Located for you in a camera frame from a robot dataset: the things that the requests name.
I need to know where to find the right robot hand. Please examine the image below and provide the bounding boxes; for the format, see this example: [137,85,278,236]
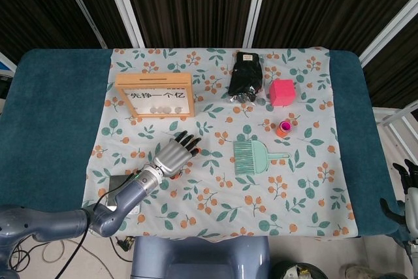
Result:
[379,158,418,228]

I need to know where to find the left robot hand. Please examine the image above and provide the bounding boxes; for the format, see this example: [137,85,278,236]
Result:
[152,130,202,181]

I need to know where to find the floral tablecloth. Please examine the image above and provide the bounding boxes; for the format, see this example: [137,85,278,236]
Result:
[74,46,360,239]

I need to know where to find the silver digital scale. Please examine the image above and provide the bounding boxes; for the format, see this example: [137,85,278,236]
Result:
[104,174,142,216]

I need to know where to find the mint green brush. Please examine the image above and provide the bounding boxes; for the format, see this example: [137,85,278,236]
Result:
[233,140,255,175]

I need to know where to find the white metal rack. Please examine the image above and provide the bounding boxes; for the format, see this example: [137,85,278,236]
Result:
[372,101,418,162]

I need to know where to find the mint green dustpan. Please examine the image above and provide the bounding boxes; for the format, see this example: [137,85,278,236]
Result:
[233,140,291,176]

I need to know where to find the black power plug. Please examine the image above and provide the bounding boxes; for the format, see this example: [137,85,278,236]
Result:
[116,236,135,254]

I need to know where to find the blue-grey robot torso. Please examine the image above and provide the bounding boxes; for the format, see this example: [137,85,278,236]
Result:
[130,235,272,279]

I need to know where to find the black gloves in plastic bag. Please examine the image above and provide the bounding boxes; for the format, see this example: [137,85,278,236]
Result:
[227,51,264,104]

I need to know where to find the orange cup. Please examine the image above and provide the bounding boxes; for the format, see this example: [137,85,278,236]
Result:
[275,121,292,137]

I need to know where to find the pink foam cube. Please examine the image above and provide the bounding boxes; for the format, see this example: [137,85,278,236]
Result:
[268,78,297,107]

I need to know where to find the teal table cover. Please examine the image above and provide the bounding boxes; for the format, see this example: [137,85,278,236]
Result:
[0,48,412,237]

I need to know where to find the black trash bin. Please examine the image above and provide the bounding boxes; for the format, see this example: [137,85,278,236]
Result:
[272,261,330,279]

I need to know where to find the white blue box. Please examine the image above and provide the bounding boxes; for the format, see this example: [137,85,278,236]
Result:
[0,50,17,80]

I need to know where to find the wooden frame money box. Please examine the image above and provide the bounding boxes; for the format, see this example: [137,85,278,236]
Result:
[115,72,196,119]

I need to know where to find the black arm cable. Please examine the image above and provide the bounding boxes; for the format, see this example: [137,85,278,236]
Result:
[54,167,144,279]

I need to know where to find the white partition post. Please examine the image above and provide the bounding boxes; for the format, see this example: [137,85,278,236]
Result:
[242,0,274,48]
[358,0,418,65]
[101,0,146,48]

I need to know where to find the thin grey partition post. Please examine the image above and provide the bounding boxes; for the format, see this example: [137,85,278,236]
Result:
[57,0,108,48]

